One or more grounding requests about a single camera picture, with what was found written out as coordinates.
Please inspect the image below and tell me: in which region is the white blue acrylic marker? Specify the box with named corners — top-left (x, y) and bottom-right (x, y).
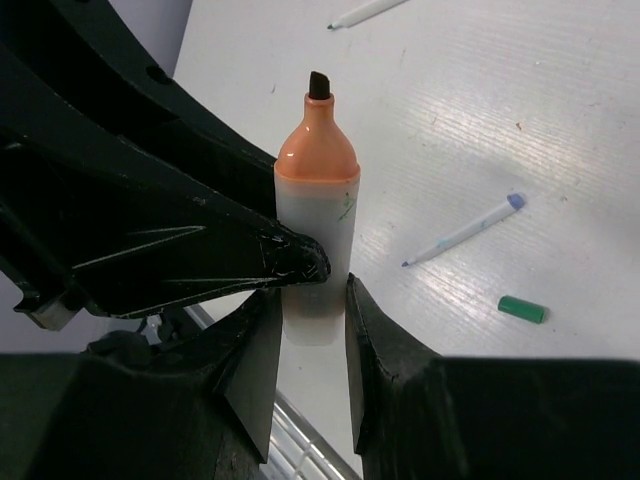
top-left (401, 193), bottom-right (526, 268)

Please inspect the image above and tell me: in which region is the green pen cap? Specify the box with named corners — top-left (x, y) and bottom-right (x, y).
top-left (497, 295), bottom-right (547, 325)

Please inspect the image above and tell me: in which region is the orange highlighter marker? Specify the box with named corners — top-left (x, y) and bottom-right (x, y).
top-left (274, 71), bottom-right (361, 346)

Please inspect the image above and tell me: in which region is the white green acrylic marker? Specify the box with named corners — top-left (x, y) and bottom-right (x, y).
top-left (327, 0), bottom-right (405, 30)

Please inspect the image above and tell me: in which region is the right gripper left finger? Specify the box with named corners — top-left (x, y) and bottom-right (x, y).
top-left (1, 289), bottom-right (282, 479)

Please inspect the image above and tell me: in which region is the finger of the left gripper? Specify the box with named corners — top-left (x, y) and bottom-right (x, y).
top-left (1, 1), bottom-right (331, 330)

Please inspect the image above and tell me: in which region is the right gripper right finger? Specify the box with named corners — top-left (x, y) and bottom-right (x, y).
top-left (345, 277), bottom-right (639, 479)

